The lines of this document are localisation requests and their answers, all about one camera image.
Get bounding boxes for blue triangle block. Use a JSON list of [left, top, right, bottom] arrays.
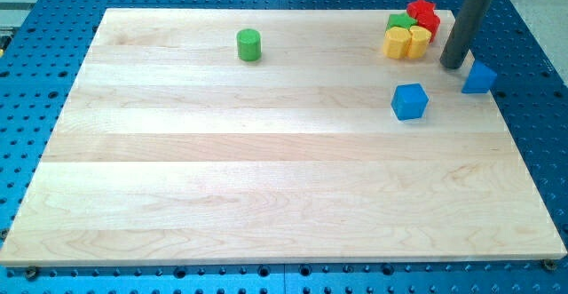
[[461, 60, 497, 94]]

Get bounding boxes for blue cube block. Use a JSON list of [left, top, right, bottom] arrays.
[[391, 83, 429, 121]]

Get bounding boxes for wooden board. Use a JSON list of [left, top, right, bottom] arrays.
[[1, 8, 566, 266]]

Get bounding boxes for green cylinder block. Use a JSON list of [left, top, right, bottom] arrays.
[[236, 28, 262, 61]]

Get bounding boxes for yellow hexagon block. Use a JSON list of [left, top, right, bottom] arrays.
[[383, 27, 411, 60]]

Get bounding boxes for green star block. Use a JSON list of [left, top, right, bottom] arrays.
[[386, 12, 418, 30]]

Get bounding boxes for yellow pentagon block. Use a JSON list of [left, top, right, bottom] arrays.
[[406, 26, 431, 59]]

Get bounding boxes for red star block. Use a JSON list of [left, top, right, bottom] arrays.
[[406, 0, 436, 19]]

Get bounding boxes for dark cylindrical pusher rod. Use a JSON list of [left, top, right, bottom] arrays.
[[440, 0, 493, 69]]

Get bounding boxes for blue perforated table plate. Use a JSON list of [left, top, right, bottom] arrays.
[[1, 0, 567, 293]]

